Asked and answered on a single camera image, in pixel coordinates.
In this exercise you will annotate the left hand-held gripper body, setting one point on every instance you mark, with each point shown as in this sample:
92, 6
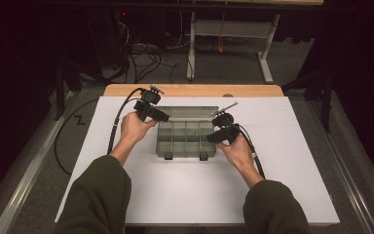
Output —
150, 97

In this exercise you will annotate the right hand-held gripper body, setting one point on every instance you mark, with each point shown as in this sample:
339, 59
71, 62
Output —
223, 119

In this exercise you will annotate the small green plastic plug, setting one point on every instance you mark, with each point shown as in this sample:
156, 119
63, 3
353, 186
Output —
193, 132

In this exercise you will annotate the grey plastic compartment box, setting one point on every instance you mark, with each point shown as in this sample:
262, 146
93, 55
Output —
185, 143

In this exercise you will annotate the person's right hand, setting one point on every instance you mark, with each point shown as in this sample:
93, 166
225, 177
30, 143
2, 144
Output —
238, 152

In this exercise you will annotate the person's left hand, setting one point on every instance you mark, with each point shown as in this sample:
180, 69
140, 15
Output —
133, 128

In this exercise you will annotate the white table mat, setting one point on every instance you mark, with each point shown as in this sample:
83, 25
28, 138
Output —
272, 146

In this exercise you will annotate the dark computer tower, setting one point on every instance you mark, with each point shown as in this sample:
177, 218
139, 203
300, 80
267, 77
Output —
110, 32

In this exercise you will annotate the black metal stand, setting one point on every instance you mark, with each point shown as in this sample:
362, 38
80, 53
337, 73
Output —
327, 97
60, 91

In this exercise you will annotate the white metal desk frame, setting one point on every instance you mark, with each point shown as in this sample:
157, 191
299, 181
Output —
230, 29

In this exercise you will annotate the aluminium floor rail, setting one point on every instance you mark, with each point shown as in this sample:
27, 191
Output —
29, 178
341, 162

